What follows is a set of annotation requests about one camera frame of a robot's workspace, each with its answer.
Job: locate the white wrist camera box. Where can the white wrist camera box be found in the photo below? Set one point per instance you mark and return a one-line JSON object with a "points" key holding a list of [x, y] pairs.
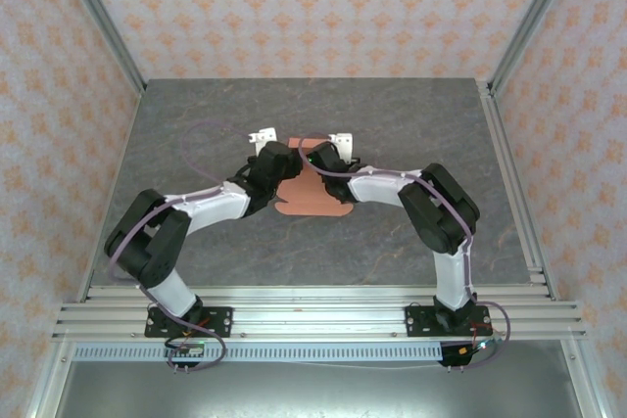
{"points": [[343, 141], [264, 135]]}

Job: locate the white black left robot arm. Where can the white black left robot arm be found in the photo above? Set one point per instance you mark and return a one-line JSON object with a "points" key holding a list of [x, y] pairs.
{"points": [[210, 205]]}

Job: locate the orange paper box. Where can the orange paper box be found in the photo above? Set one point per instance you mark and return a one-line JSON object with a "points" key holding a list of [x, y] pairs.
{"points": [[303, 195]]}

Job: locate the aluminium lower frame bar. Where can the aluminium lower frame bar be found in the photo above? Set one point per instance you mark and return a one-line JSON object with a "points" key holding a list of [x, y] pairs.
{"points": [[46, 384], [590, 384]]}

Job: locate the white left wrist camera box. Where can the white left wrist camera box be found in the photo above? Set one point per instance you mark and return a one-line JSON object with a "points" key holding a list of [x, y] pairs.
{"points": [[264, 135]]}

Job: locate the grey metal bottom panel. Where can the grey metal bottom panel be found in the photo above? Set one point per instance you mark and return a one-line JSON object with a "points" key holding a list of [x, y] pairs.
{"points": [[294, 388]]}

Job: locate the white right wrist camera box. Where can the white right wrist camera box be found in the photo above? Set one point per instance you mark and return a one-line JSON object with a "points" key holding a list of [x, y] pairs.
{"points": [[343, 141]]}

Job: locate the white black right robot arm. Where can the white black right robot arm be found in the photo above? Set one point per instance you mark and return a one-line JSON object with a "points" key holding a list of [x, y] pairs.
{"points": [[377, 188]]}

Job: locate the small electronics board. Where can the small electronics board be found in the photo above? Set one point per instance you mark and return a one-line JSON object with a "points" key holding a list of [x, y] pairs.
{"points": [[463, 352], [188, 350]]}

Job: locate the aluminium corner post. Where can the aluminium corner post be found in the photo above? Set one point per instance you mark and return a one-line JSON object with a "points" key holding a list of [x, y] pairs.
{"points": [[98, 16], [534, 16]]}

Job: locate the aluminium table side rail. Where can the aluminium table side rail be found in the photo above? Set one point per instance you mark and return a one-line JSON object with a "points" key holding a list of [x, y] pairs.
{"points": [[509, 168]]}

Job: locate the wide aluminium base rail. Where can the wide aluminium base rail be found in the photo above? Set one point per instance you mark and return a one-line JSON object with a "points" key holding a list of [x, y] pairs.
{"points": [[318, 327]]}

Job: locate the narrow aluminium crossbeam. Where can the narrow aluminium crossbeam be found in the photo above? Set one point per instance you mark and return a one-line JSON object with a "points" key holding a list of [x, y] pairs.
{"points": [[318, 293]]}

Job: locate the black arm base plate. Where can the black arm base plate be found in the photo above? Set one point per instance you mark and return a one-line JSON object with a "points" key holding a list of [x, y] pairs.
{"points": [[416, 322], [220, 320]]}

